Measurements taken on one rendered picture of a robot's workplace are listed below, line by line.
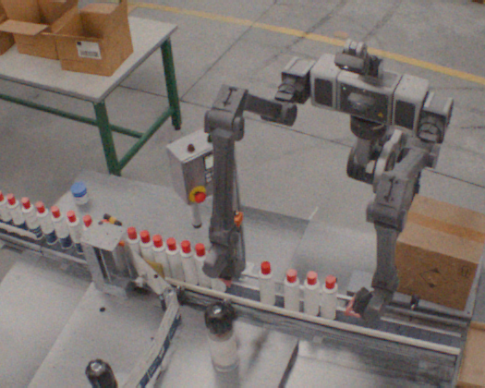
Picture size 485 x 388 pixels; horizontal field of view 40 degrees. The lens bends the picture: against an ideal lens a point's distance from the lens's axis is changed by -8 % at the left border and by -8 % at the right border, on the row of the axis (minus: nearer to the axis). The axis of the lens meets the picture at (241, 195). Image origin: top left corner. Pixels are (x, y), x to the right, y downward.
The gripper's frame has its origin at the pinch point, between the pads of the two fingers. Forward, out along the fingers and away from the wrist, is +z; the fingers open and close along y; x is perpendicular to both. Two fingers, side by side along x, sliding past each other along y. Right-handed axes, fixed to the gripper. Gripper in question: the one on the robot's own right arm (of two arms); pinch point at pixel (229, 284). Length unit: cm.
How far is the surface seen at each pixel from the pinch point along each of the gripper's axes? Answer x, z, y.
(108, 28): 131, -4, -123
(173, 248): 4.8, -4.3, -22.3
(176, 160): 7.0, -44.4, -16.0
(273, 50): 286, 105, -91
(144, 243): 4.4, -3.4, -33.5
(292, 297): 3.4, 2.8, 20.8
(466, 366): 3, 18, 85
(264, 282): 3.9, -0.8, 11.0
